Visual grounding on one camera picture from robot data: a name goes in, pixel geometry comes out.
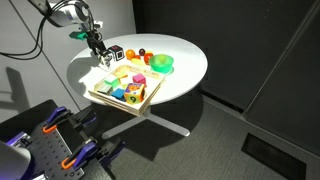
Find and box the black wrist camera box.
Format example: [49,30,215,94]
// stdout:
[85,28,102,42]

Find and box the yellow toy banana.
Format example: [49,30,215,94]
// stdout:
[130,57,145,67]

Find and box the red toy tomato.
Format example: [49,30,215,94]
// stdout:
[143,52,154,66]

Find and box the wooden tray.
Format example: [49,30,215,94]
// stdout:
[87,63,167,118]

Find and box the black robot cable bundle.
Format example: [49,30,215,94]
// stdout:
[0,0,69,62]

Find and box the white table pedestal base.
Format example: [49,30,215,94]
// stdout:
[101,106,192,141]

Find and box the colourful number cube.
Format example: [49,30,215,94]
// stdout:
[123,82,146,105]

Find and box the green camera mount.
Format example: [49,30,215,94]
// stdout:
[68,30,89,42]

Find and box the pink block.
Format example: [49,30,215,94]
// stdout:
[131,72,147,86]

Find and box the white rounded robot cover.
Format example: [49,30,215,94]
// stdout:
[0,139,33,180]

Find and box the black pegboard plate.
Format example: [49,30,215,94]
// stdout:
[19,119,86,180]

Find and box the grey block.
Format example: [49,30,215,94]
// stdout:
[96,83,114,96]

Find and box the blue block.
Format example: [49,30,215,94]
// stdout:
[110,87,126,102]

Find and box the cream wooden block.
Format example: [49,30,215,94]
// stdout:
[119,76,134,87]

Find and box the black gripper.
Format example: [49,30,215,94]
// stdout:
[88,37,114,67]

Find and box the light green block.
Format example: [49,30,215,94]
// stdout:
[103,73,118,85]

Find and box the black cube with pink print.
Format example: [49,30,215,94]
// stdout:
[108,44,126,62]

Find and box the black mounting platform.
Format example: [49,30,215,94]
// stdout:
[0,98,116,180]

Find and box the dark floor vent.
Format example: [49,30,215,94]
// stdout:
[241,132,308,180]

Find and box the green plastic bowl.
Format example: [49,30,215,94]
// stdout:
[148,53,175,75]

